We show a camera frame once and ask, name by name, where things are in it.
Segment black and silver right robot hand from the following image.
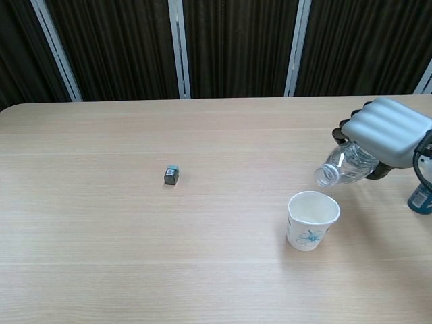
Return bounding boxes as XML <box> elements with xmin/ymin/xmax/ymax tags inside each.
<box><xmin>332</xmin><ymin>97</ymin><xmax>432</xmax><ymax>180</ymax></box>

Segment clear plastic water bottle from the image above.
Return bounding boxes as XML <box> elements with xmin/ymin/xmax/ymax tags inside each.
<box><xmin>313</xmin><ymin>140</ymin><xmax>381</xmax><ymax>188</ymax></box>

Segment small dark blue bottle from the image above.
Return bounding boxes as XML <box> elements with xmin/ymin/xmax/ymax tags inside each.
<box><xmin>406</xmin><ymin>184</ymin><xmax>432</xmax><ymax>215</ymax></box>

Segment white paper cup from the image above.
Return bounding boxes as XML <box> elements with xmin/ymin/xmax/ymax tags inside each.
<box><xmin>287</xmin><ymin>190</ymin><xmax>341</xmax><ymax>252</ymax></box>

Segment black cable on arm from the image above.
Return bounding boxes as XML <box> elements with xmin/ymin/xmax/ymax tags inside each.
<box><xmin>413</xmin><ymin>144</ymin><xmax>432</xmax><ymax>193</ymax></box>

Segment white partition post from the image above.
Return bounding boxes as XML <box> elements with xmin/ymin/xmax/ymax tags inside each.
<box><xmin>284</xmin><ymin>0</ymin><xmax>311</xmax><ymax>98</ymax></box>
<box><xmin>32</xmin><ymin>0</ymin><xmax>84</xmax><ymax>102</ymax></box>
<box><xmin>167</xmin><ymin>0</ymin><xmax>192</xmax><ymax>100</ymax></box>
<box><xmin>412</xmin><ymin>59</ymin><xmax>432</xmax><ymax>96</ymax></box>

